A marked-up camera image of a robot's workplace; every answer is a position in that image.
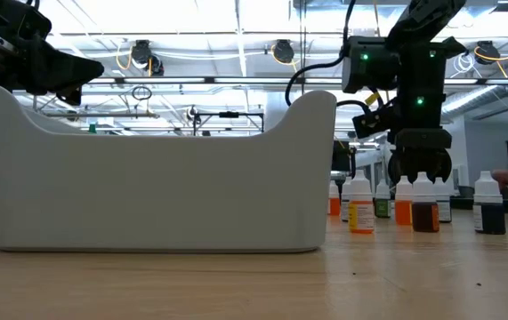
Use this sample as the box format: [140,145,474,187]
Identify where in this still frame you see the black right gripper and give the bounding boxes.
[387,88,453,184]

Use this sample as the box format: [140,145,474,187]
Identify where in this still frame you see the orange food colouring bottle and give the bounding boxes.
[394,174,414,227]
[327,180,342,217]

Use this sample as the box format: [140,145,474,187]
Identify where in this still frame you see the dark brown food colouring bottle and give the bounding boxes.
[411,172,440,234]

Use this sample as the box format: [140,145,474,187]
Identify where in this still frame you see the blue food colouring bottle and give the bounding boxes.
[433,176,453,224]

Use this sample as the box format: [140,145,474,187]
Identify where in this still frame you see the yellow food colouring bottle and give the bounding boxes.
[348,169,375,235]

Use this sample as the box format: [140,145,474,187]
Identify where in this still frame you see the food colouring bottle white label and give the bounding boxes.
[340,176,352,222]

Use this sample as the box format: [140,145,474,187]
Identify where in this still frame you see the black food colouring bottle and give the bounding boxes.
[472,170,507,236]

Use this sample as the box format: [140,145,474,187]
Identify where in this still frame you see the black computer monitor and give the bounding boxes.
[331,140,353,173]

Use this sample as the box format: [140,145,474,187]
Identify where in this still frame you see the long ceiling light bar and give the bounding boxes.
[84,76,343,85]

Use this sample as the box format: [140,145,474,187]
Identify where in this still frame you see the white plastic storage bin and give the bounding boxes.
[0,82,338,253]

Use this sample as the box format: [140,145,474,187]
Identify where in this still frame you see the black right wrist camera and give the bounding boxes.
[351,102,398,140]

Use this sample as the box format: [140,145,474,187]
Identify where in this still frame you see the black hanging cable loop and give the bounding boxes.
[131,84,153,101]

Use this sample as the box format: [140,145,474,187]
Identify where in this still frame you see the black ceiling cable reel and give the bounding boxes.
[474,39,502,66]
[129,38,165,77]
[270,38,297,66]

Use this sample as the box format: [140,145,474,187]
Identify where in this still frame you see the silver ventilation duct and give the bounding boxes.
[440,84,508,117]

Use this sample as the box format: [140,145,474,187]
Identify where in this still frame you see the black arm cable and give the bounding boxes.
[284,0,358,108]

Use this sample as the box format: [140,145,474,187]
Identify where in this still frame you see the black metal gantry frame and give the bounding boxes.
[192,110,266,137]

